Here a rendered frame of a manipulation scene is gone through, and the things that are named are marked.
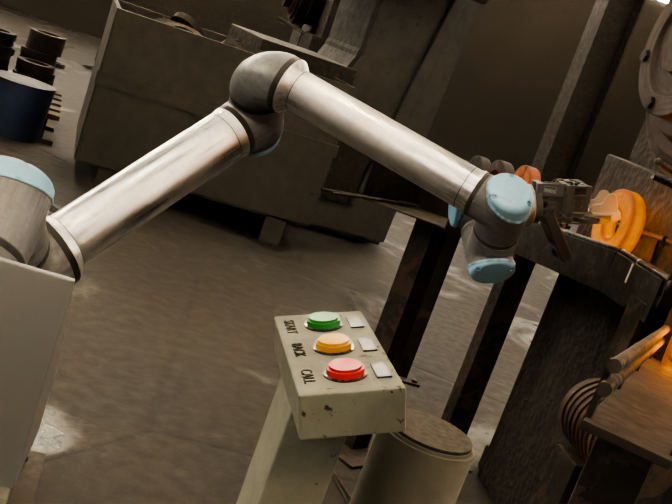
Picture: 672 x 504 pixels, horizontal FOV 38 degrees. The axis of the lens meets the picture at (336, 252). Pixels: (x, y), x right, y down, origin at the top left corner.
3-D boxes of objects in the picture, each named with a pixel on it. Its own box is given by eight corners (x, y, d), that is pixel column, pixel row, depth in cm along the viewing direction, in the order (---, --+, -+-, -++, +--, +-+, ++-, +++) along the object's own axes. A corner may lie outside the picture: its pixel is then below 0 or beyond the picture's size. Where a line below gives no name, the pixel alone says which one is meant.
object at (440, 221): (336, 412, 260) (431, 155, 245) (408, 464, 243) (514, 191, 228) (282, 416, 245) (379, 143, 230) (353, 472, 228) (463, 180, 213)
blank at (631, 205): (618, 189, 214) (605, 185, 214) (656, 196, 199) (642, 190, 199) (594, 257, 215) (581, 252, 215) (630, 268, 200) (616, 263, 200)
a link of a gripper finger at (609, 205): (636, 195, 202) (594, 194, 201) (632, 223, 204) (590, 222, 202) (629, 192, 205) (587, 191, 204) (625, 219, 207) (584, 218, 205)
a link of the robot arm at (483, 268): (477, 256, 184) (466, 204, 192) (464, 290, 194) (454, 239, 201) (526, 255, 186) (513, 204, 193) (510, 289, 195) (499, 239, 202)
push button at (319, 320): (337, 323, 119) (337, 309, 118) (343, 335, 115) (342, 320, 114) (304, 325, 118) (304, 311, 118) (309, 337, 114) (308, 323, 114)
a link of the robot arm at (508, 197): (254, 18, 198) (549, 183, 180) (252, 64, 208) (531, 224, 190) (218, 48, 192) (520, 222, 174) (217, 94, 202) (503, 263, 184)
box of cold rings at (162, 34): (270, 206, 503) (320, 57, 486) (302, 253, 425) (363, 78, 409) (69, 147, 471) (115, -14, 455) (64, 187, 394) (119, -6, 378)
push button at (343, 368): (360, 371, 104) (360, 355, 104) (367, 386, 101) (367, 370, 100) (323, 374, 104) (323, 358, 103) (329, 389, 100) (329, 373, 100)
